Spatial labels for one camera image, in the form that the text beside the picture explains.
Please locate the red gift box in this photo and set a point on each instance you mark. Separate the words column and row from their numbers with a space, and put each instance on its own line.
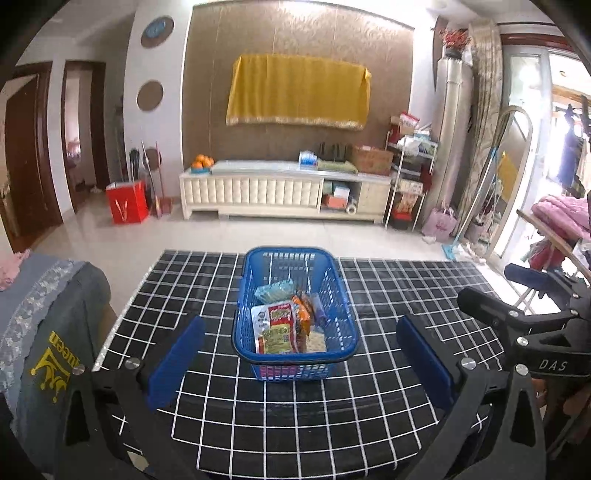
column 405, row 210

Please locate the pale cracker packet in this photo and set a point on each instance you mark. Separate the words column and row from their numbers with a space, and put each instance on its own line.
column 316, row 342

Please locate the hanging dark clothes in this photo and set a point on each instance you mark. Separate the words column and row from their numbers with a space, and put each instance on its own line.
column 572, row 152

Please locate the blue tissue box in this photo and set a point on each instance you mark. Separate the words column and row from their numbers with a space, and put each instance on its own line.
column 307, row 158

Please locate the blue mop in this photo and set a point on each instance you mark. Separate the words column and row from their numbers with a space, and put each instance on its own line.
column 475, row 198

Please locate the orange cartoon snack packet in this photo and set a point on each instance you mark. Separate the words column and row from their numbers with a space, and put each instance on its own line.
column 302, row 314

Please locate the orange box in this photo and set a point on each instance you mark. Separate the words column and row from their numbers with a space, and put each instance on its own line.
column 333, row 202

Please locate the purple snack packet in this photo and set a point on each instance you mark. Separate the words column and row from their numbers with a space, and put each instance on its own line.
column 268, row 371

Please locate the blue plastic basket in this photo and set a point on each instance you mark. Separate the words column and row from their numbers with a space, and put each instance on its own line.
column 341, row 323

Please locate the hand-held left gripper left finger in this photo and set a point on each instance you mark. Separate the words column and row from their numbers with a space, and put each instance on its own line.
column 175, row 362

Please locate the white red box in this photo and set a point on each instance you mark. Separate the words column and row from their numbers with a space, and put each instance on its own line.
column 408, row 122

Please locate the silver standing air conditioner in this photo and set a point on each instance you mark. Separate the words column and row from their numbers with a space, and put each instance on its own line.
column 452, row 138

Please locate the pink cloth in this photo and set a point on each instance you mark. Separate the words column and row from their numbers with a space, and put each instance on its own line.
column 14, row 270

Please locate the patterned curtain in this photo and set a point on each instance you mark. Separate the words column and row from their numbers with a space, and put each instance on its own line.
column 485, row 92

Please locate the pink blanket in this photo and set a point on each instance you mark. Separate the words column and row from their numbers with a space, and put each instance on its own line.
column 561, row 214

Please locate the round wall decor blue plate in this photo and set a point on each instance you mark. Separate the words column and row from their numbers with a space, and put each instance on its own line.
column 157, row 31

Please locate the white arched frame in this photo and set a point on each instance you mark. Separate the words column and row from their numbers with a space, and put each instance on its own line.
column 528, row 134

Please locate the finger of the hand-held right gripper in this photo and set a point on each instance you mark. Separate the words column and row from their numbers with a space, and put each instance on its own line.
column 528, row 276
column 485, row 307

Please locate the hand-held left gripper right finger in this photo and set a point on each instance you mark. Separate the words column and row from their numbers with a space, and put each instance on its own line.
column 425, row 362

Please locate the pile of oranges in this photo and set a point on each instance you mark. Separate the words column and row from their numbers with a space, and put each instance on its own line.
column 203, row 162

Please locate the brooms by wall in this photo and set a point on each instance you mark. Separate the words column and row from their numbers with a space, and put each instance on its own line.
column 154, row 184

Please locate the brown cardboard box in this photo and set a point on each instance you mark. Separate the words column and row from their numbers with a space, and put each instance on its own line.
column 371, row 160

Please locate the dark brown door frame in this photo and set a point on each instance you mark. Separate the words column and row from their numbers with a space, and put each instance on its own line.
column 99, row 134

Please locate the dark brown door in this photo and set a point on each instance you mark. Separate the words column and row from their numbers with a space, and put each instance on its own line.
column 23, row 161

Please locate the white TV cabinet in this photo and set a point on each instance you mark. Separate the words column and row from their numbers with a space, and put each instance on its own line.
column 249, row 191

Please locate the white metal rack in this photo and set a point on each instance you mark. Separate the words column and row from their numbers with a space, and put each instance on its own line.
column 411, row 173

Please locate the person's right hand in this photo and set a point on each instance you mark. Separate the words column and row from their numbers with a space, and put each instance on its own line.
column 565, row 424

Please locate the clothes drying rack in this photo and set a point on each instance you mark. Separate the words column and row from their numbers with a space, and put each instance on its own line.
column 549, row 233

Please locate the black router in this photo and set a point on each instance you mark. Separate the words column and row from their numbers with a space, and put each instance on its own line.
column 333, row 151

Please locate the green folded cloth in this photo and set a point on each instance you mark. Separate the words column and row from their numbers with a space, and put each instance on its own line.
column 337, row 166

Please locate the black white checked tablecloth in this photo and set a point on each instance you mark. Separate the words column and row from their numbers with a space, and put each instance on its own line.
column 369, row 415

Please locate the vase with red flowers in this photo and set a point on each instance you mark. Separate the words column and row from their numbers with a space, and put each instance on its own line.
column 455, row 40

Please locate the yellow cloth cover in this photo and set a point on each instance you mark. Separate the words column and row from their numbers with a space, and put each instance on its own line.
column 295, row 90

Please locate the paper towel roll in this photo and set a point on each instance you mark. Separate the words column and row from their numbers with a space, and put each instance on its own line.
column 352, row 208

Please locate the large red white snack packet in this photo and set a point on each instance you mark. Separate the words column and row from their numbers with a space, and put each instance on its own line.
column 274, row 330

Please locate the red paper bag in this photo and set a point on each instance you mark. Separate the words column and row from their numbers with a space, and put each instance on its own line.
column 127, row 203

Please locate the pink gift bag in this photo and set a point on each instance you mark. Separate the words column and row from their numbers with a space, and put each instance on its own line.
column 439, row 225

